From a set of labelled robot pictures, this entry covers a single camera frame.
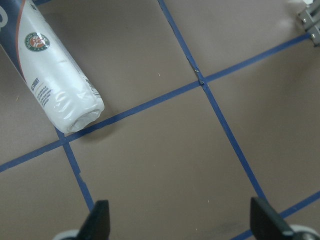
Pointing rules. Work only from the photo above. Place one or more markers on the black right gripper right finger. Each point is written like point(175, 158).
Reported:
point(266, 223)

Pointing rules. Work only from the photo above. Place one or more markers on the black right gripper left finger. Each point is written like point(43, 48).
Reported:
point(97, 225)

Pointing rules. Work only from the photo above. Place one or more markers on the white blue tennis ball can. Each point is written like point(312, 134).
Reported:
point(68, 98)

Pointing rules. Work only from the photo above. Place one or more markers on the aluminium frame post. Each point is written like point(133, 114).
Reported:
point(310, 20)

